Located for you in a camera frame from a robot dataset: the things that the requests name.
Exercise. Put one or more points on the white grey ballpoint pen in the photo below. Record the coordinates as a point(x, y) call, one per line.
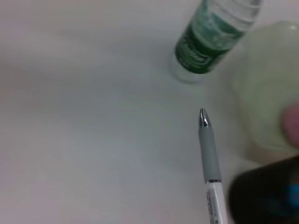
point(210, 158)

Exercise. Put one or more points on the clear bottle green label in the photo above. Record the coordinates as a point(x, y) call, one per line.
point(210, 42)

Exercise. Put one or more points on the pink peach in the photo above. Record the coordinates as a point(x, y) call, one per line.
point(292, 123)

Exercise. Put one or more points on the green translucent fruit plate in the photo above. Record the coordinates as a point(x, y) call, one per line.
point(264, 93)

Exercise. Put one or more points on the black mesh pen holder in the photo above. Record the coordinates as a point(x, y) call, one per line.
point(264, 193)

